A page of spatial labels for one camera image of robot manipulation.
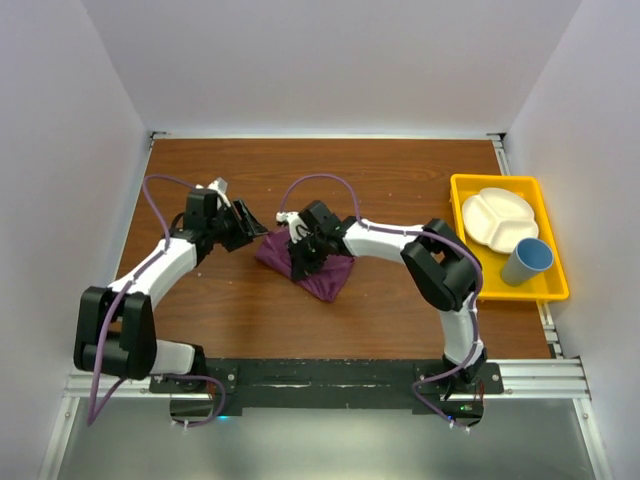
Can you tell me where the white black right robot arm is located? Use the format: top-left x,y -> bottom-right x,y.
276,201 -> 486,393

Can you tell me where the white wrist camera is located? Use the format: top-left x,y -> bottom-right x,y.
196,177 -> 232,208
276,211 -> 309,243

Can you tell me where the yellow plastic tray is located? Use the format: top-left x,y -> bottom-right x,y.
450,174 -> 569,302

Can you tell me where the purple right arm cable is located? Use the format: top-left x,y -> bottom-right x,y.
278,173 -> 485,434

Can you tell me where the blue plastic cup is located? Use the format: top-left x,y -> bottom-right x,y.
500,238 -> 555,286

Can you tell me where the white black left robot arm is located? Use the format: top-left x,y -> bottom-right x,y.
73,188 -> 268,392

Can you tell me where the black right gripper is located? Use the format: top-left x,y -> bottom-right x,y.
286,232 -> 329,282

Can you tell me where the white divided plate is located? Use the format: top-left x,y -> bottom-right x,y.
462,187 -> 539,254

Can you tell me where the purple cloth napkin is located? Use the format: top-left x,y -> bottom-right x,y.
254,229 -> 357,305

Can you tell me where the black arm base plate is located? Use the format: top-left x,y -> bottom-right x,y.
149,357 -> 505,431

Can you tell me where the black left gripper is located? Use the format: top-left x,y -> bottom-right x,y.
207,198 -> 267,253

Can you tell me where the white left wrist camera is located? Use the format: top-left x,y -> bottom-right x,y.
196,177 -> 232,208

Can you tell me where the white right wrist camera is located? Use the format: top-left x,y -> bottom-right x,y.
276,211 -> 309,243

